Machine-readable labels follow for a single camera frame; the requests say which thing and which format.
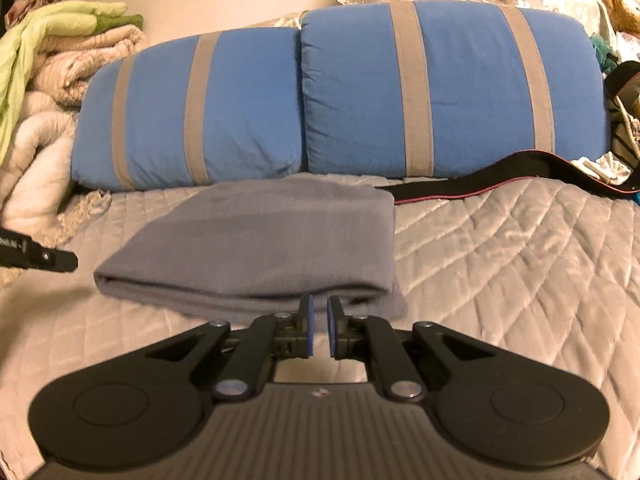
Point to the light green cloth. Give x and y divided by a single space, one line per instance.
30 45

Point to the brown teddy bear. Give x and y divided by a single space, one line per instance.
622 5

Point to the beige knitted blanket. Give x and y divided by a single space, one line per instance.
85 60

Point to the blue cushion with grey stripes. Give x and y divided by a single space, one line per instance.
475 85
240 110

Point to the quilted beige bed cover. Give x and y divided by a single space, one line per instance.
500 260

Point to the black bag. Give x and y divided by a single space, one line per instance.
627 80

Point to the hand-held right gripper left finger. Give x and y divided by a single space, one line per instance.
309 325

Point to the white lace-trimmed cloth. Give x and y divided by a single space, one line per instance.
82 207

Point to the white crumpled cloth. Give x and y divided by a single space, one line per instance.
605 167

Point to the grey cloth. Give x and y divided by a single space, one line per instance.
250 240

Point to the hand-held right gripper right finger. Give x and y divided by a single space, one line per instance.
332 326

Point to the teal fuzzy item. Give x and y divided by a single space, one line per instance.
602 52

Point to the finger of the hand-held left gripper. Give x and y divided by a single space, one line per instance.
45 256

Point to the white fluffy blanket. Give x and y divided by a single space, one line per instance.
35 160

